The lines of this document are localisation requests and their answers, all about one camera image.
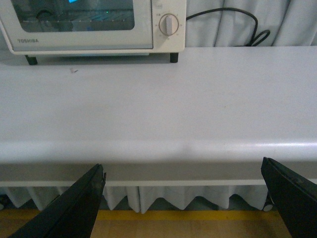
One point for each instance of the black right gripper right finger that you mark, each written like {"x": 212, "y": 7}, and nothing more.
{"x": 294, "y": 196}

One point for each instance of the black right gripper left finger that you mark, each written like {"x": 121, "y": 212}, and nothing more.
{"x": 72, "y": 214}

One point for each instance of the white Toshiba toaster oven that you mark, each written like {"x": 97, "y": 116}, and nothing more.
{"x": 172, "y": 45}

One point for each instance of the white oven timer knob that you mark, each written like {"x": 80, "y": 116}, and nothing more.
{"x": 168, "y": 24}

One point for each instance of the white table caster wheel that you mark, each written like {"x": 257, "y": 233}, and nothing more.
{"x": 267, "y": 207}

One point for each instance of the white table skirt curtain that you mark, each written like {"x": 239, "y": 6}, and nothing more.
{"x": 145, "y": 198}

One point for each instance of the clear tape piece on table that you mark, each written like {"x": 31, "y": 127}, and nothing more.
{"x": 73, "y": 70}

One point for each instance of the white backdrop curtain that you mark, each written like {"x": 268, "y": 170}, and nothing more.
{"x": 290, "y": 22}

